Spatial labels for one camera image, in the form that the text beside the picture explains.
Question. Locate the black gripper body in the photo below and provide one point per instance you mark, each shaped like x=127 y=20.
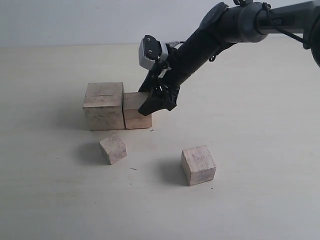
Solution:
x=168 y=75

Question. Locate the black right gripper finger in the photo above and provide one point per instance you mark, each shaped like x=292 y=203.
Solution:
x=157 y=101

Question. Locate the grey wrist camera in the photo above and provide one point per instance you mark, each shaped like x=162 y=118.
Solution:
x=151 y=51

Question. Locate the third largest wooden cube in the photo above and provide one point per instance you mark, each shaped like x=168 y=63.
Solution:
x=198 y=165

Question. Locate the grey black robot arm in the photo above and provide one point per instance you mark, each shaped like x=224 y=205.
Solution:
x=252 y=21

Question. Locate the smallest wooden cube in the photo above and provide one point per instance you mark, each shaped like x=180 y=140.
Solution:
x=113 y=148

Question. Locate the second largest wooden cube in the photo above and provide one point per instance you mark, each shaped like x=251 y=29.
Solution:
x=131 y=104

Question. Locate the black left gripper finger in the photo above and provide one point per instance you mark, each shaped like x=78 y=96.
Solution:
x=147 y=83

